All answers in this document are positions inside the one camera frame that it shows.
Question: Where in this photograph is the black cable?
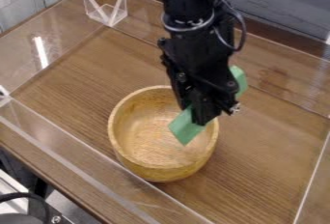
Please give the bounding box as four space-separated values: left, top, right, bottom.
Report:
0 192 66 224

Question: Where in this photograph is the green rectangular block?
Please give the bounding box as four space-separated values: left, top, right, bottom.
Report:
167 66 248 146

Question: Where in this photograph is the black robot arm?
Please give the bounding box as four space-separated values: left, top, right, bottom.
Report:
158 0 246 126

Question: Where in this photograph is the light wooden bowl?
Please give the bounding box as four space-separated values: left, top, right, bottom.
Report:
107 85 219 182

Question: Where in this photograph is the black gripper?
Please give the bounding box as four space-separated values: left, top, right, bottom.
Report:
159 9 246 126

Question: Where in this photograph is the clear acrylic corner bracket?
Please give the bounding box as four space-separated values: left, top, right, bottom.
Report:
83 0 129 27

